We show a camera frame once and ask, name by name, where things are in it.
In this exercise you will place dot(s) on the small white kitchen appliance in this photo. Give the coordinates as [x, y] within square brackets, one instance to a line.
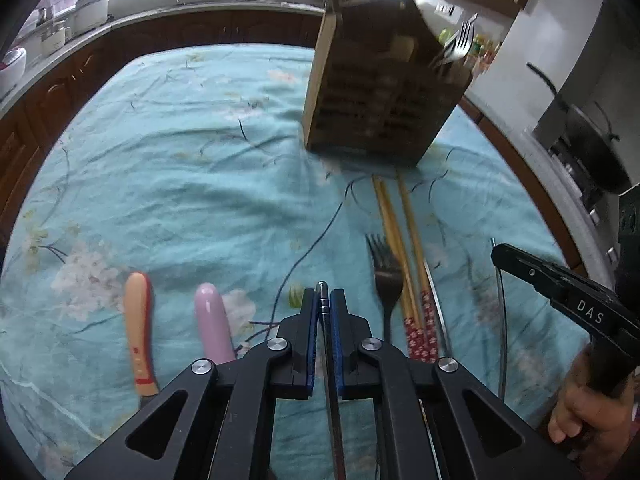
[54, 37]

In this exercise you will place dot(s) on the yellow condiment bottles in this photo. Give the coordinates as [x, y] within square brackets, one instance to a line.
[485, 50]

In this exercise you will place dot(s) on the wooden utensil holder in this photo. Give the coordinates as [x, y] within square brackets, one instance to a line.
[380, 100]

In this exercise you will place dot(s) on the black wok with lid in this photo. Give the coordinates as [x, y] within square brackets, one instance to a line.
[595, 145]

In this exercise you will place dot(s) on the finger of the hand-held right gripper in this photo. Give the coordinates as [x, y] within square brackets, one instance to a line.
[550, 285]

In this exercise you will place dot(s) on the gas stove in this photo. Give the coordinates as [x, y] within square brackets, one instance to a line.
[580, 185]

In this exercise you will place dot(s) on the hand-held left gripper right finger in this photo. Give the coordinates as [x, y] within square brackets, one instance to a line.
[335, 350]

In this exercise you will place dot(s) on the green cup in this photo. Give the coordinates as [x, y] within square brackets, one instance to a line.
[445, 36]

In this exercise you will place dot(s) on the person's right hand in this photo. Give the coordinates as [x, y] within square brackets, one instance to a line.
[575, 410]

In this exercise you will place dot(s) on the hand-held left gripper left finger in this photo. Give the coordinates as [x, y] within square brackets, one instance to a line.
[312, 340]

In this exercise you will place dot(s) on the metal fork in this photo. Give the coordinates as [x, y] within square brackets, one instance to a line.
[462, 42]
[387, 285]

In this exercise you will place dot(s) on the white and red rice cooker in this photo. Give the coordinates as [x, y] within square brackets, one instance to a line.
[12, 70]

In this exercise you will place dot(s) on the small wall outlet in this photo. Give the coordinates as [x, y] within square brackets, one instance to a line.
[445, 9]

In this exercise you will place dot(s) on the large white cooker pot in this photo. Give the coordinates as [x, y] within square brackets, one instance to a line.
[92, 10]

